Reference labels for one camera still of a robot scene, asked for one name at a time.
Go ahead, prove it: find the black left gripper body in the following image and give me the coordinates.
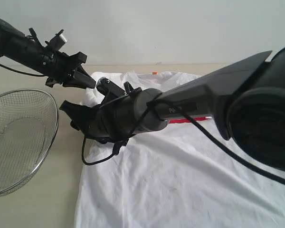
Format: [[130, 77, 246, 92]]
[[41, 51, 76, 88]]

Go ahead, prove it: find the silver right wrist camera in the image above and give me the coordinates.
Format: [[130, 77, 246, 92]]
[[96, 77, 126, 97]]

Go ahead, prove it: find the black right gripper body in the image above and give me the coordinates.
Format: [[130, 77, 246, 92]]
[[71, 95, 138, 145]]

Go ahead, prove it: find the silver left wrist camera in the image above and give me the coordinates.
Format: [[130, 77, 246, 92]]
[[45, 29, 67, 51]]

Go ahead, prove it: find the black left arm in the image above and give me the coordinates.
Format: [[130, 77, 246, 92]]
[[0, 19, 96, 89]]

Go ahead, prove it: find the silver wire mesh basket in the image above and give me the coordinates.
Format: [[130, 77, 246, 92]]
[[0, 89, 59, 197]]

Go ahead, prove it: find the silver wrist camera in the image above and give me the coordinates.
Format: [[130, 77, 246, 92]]
[[45, 29, 67, 51], [96, 77, 126, 97]]

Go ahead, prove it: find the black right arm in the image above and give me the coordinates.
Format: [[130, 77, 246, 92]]
[[60, 48, 285, 171]]

